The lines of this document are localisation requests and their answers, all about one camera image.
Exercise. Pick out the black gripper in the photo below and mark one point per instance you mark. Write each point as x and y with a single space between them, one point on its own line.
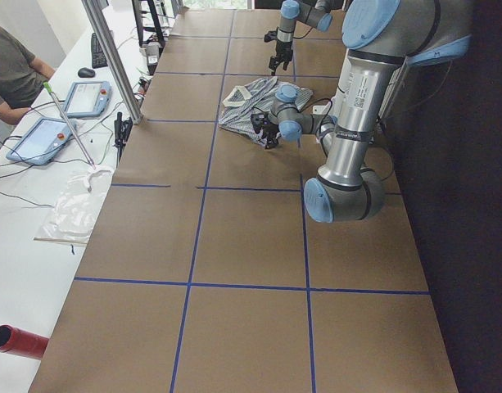
282 48
269 132

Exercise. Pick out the striped polo shirt white collar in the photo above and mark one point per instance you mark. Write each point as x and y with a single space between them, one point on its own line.
255 97

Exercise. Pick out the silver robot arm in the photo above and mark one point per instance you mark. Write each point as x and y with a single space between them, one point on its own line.
380 37
317 17

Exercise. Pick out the black keyboard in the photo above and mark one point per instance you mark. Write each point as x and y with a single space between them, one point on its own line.
98 57

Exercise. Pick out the far blue teach pendant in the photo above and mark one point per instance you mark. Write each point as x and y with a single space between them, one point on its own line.
87 99

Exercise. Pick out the blue teach pendant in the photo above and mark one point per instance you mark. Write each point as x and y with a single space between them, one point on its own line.
87 99
41 143

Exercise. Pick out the black computer mouse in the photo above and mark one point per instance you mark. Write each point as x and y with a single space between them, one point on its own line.
86 73

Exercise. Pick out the clear plastic bag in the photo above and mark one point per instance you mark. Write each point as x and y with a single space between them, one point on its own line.
77 207

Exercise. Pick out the metal rod green tip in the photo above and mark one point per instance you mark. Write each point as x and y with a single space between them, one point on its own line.
69 124

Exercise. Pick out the near blue teach pendant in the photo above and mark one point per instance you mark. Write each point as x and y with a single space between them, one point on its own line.
41 143

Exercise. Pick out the seated person grey shirt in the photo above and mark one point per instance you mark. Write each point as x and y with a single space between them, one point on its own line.
22 75

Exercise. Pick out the red cylinder tube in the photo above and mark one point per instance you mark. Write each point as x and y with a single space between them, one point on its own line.
15 341

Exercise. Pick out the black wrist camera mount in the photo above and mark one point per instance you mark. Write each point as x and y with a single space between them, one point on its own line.
260 122
270 36

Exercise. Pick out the white pedestal column with base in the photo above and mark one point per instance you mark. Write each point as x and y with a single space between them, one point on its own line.
325 58

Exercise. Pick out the aluminium frame post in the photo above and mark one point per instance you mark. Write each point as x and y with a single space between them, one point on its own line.
104 36

